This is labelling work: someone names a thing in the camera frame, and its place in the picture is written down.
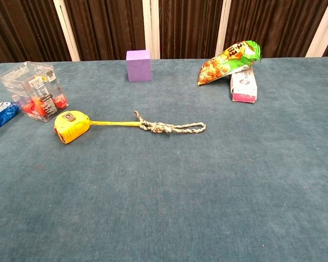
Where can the dark brown curtain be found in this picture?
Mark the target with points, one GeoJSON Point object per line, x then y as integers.
{"type": "Point", "coordinates": [112, 27]}

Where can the purple cube block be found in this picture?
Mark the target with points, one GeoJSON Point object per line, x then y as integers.
{"type": "Point", "coordinates": [139, 66]}

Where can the yellow tape measure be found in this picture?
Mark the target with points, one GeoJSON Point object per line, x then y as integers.
{"type": "Point", "coordinates": [71, 128]}

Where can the clear plastic packaging box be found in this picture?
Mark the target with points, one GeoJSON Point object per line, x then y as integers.
{"type": "Point", "coordinates": [35, 90]}

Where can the white pink carton box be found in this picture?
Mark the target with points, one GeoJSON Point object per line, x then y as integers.
{"type": "Point", "coordinates": [244, 88]}

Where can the teal table cloth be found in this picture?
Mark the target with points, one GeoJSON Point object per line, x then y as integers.
{"type": "Point", "coordinates": [164, 191]}

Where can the blue cookie pack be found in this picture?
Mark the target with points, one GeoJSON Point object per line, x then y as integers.
{"type": "Point", "coordinates": [2, 114]}

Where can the white screen frame post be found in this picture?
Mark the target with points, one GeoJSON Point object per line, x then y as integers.
{"type": "Point", "coordinates": [324, 32]}
{"type": "Point", "coordinates": [223, 27]}
{"type": "Point", "coordinates": [67, 30]}
{"type": "Point", "coordinates": [151, 27]}

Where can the green orange snack bag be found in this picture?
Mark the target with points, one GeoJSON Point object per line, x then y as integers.
{"type": "Point", "coordinates": [224, 65]}

